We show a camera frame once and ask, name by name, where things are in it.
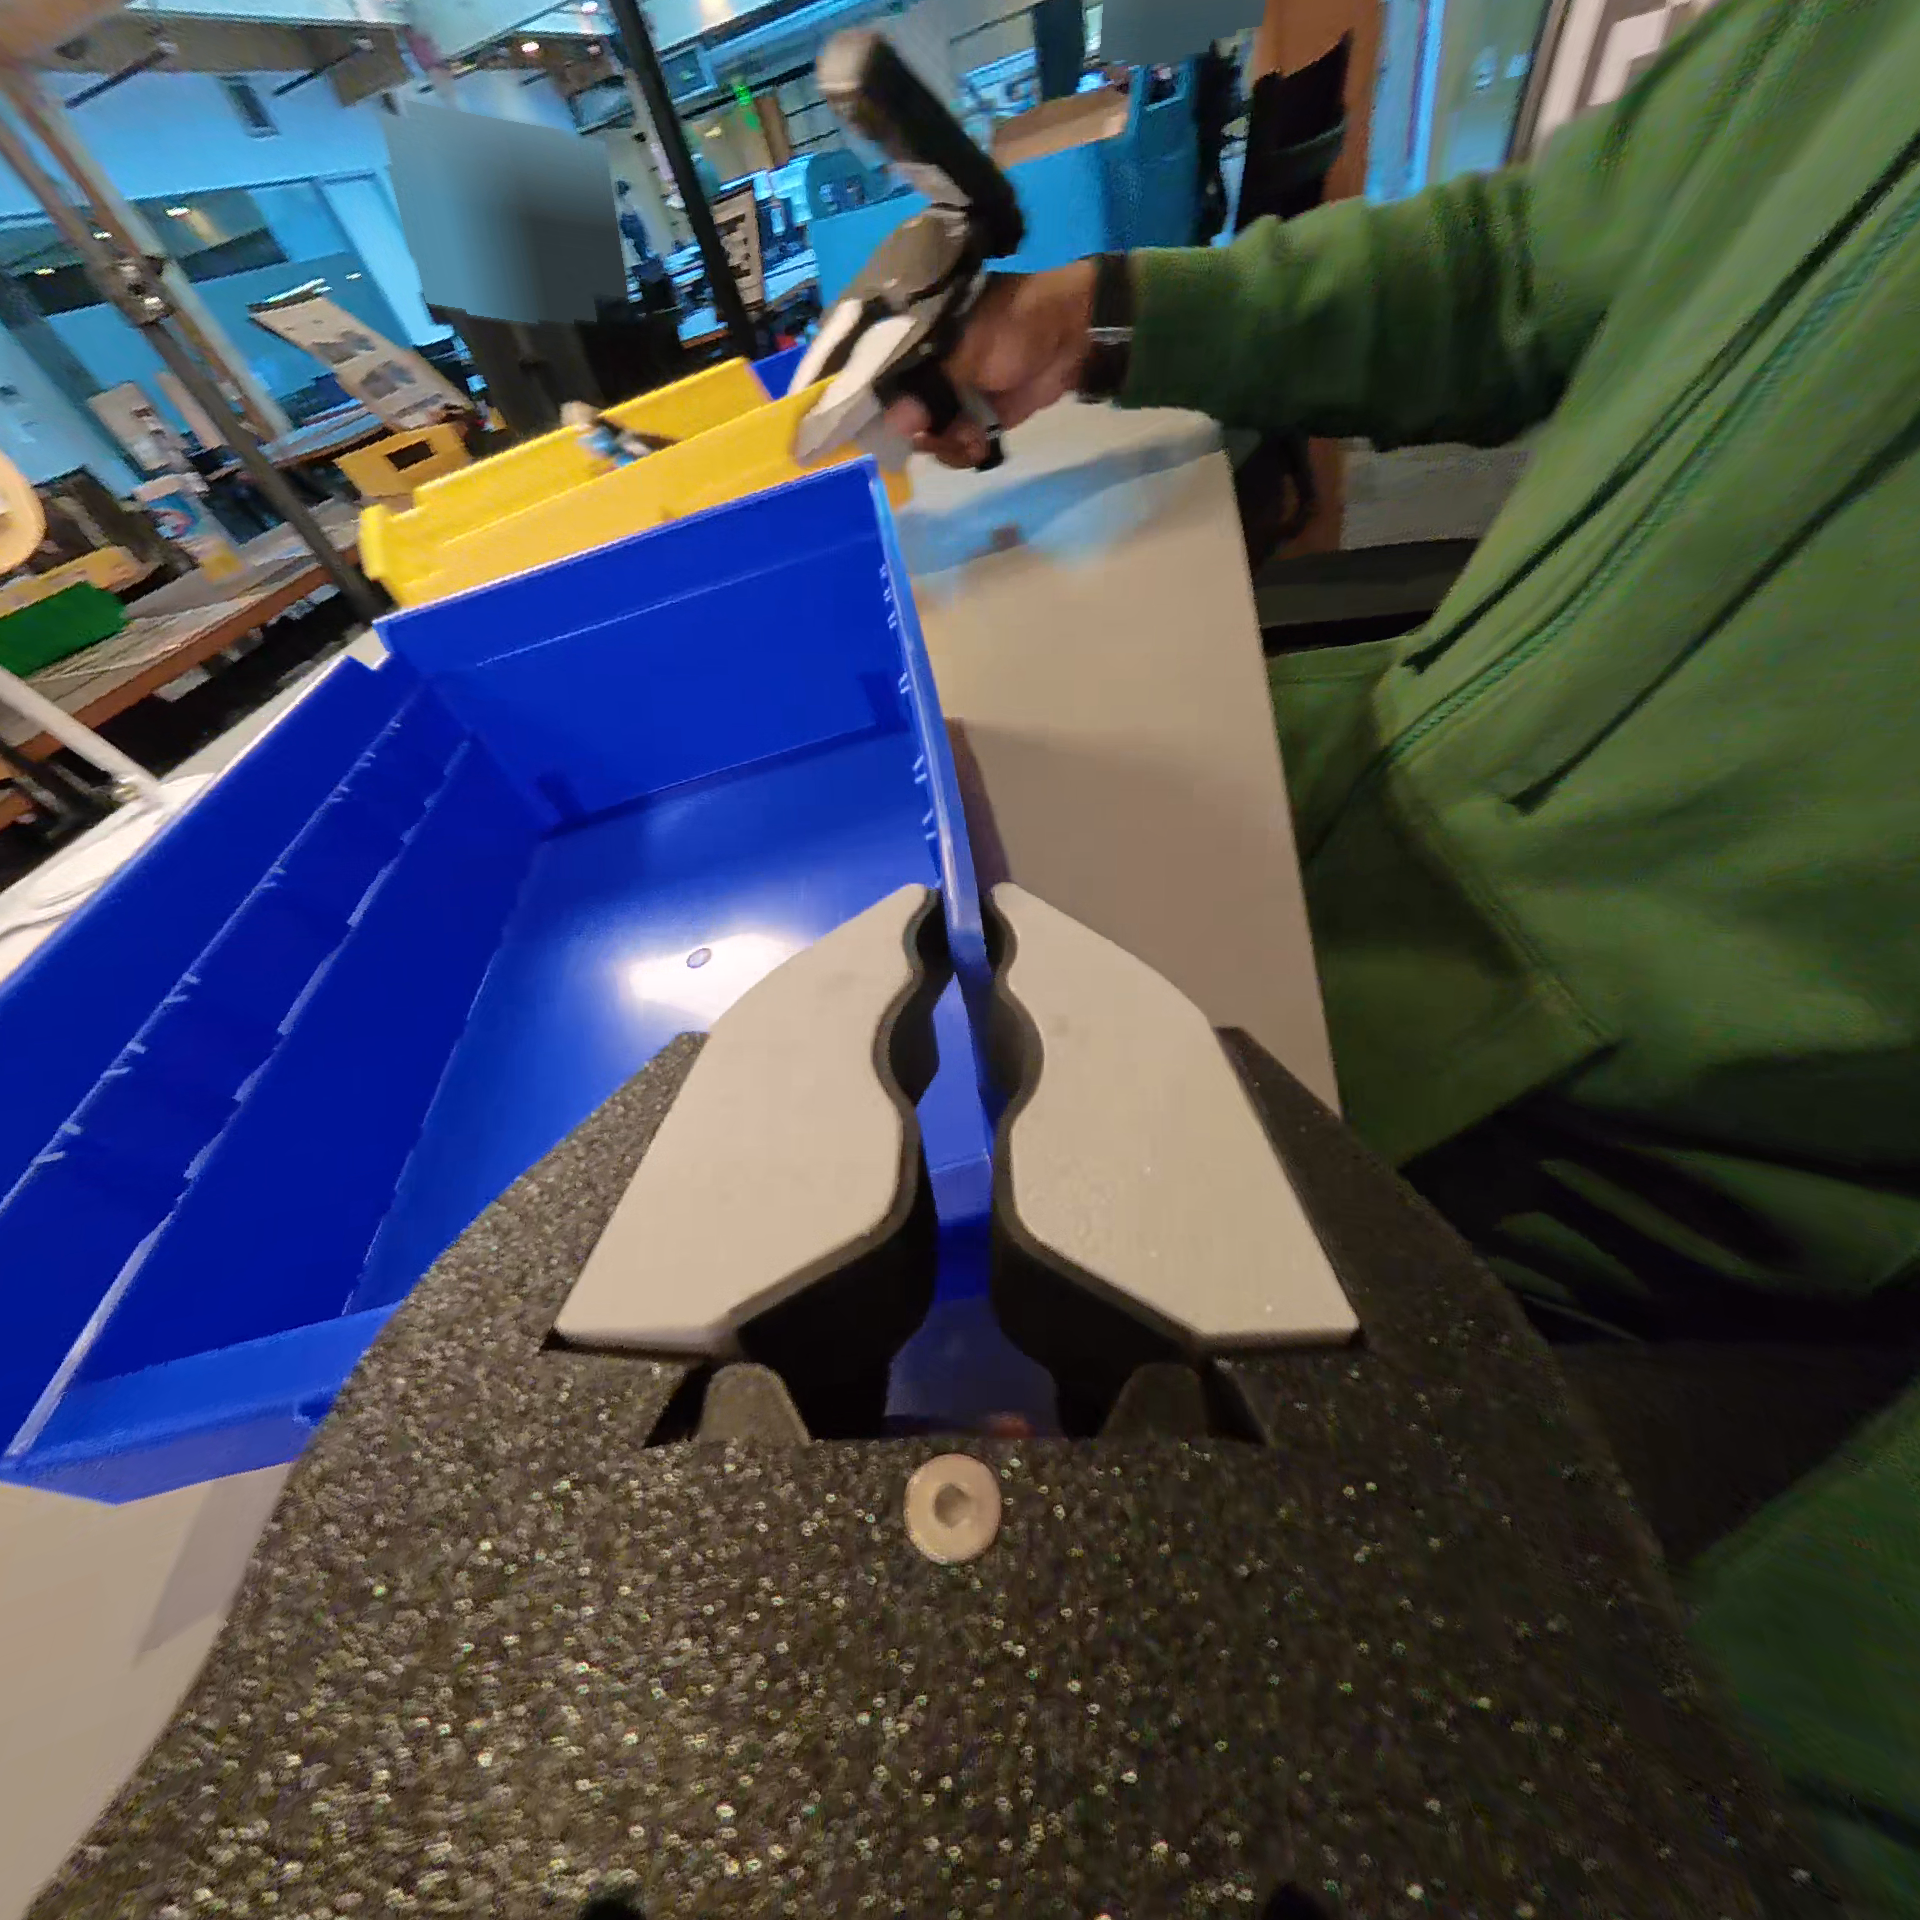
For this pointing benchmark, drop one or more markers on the small yellow bin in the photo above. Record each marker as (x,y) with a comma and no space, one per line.
(404,465)

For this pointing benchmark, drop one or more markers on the instruction sheet stand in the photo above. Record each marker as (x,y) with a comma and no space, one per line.
(360,359)

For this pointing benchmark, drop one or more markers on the yellow storage bin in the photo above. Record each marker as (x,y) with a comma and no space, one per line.
(510,503)

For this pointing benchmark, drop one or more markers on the black wristwatch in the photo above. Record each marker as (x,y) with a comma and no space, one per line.
(1110,324)

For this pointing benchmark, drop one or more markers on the person's right hand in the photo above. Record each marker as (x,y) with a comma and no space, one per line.
(1036,346)

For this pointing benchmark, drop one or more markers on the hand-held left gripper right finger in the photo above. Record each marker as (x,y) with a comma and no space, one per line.
(1154,1185)

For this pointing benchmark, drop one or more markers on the blue partition panel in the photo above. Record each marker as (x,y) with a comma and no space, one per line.
(1154,182)

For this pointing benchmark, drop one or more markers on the wooden workbench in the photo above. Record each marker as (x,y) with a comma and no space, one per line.
(194,609)

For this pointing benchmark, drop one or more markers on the green box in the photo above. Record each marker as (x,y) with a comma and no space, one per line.
(60,629)

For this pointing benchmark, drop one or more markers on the black metal pole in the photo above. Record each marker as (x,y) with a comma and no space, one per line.
(674,150)

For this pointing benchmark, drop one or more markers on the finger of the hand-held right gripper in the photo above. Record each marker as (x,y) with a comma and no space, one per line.
(839,399)

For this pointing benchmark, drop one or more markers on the white desk lamp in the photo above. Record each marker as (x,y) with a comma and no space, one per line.
(106,850)

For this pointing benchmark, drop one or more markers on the black office chair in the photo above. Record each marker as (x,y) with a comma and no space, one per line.
(1289,137)

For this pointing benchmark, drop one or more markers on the cardboard box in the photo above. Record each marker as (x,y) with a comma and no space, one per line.
(1059,130)

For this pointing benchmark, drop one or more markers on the grey metal pole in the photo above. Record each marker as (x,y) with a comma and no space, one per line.
(135,277)

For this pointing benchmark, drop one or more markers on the blue storage bin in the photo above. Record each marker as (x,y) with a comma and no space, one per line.
(450,1051)

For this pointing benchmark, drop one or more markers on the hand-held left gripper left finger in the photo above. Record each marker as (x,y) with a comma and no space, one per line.
(751,1171)

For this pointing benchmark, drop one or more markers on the person in green sweater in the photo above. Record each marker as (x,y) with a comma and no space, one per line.
(1651,826)

